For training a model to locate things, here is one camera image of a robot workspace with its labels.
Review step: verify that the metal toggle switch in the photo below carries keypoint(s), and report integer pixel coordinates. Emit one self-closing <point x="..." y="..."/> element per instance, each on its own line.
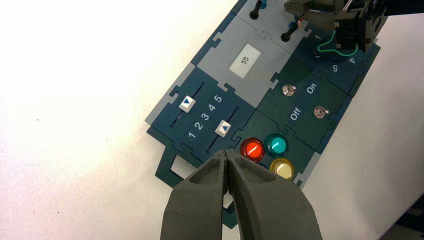
<point x="320" y="112"/>
<point x="288" y="90"/>

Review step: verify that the dark teal grey control box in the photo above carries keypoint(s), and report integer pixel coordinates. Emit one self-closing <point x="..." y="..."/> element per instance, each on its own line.
<point x="271" y="109"/>

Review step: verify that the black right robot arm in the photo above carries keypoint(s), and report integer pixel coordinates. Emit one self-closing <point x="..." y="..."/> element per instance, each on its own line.
<point x="404" y="6"/>

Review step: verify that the white number display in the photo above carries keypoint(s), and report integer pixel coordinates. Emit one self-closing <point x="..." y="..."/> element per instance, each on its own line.
<point x="245" y="61"/>

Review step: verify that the yellow push button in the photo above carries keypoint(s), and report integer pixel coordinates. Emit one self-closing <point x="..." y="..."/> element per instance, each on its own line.
<point x="282" y="169"/>

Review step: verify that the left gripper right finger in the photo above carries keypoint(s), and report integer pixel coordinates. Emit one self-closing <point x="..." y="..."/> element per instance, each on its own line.
<point x="271" y="208"/>

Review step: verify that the white slider knob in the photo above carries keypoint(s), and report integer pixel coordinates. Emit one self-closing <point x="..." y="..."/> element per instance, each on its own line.
<point x="186" y="104"/>
<point x="223" y="128"/>

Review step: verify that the teal push button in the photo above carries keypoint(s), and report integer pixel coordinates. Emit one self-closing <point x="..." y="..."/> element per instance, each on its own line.
<point x="276" y="145"/>

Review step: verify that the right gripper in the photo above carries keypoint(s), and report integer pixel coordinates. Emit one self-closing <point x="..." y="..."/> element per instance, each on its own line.
<point x="357" y="26"/>

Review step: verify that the green rotary knob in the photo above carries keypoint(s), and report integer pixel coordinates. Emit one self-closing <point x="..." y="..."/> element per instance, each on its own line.
<point x="331" y="55"/>

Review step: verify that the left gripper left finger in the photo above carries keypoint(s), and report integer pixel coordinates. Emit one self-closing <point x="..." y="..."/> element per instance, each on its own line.
<point x="195" y="205"/>

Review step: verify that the red push button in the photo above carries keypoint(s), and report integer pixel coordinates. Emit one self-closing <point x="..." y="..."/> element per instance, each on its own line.
<point x="252" y="149"/>

